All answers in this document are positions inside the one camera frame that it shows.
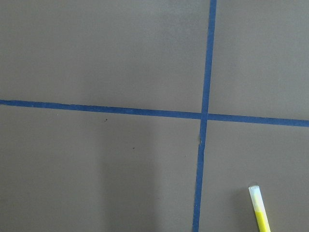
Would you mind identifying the yellow highlighter pen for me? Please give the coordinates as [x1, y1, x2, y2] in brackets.
[248, 185, 271, 232]

